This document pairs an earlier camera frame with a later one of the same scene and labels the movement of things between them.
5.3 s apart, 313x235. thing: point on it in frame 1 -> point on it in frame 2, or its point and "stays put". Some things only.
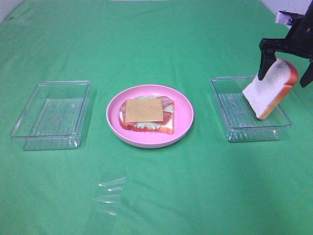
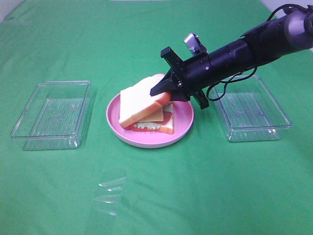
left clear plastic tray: [54, 117] stays put
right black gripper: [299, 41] -> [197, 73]
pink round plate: [183, 117] stays put
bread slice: [264, 97] -> [136, 103]
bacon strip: [151, 126] stays put
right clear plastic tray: [240, 120] stays put
